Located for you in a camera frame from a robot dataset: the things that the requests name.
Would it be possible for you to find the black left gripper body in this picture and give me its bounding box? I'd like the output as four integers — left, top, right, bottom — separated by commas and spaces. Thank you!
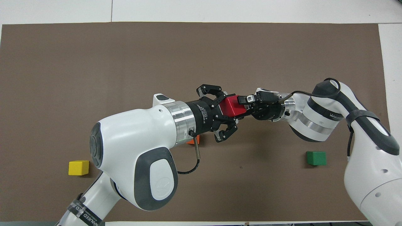
185, 97, 221, 135

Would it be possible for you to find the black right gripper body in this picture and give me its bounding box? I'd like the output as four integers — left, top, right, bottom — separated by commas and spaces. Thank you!
251, 101, 287, 122

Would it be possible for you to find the red block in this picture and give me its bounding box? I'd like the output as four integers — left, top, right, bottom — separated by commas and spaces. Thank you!
219, 96, 247, 118

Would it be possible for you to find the green block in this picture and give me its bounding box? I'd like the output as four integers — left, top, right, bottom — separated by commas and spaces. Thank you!
307, 151, 327, 166

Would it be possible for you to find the yellow block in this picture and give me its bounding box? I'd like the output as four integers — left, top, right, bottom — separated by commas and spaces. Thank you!
68, 160, 90, 176

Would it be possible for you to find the brown table mat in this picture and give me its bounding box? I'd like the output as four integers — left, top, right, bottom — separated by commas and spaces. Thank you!
0, 21, 391, 223

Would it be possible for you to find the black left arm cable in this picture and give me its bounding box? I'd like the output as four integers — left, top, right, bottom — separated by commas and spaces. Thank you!
177, 131, 201, 175

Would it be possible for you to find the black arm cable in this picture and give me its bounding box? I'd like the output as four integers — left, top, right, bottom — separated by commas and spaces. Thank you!
278, 78, 354, 164
177, 131, 201, 175

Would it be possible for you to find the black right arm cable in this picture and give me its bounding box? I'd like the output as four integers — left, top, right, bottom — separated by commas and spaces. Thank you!
278, 78, 354, 164

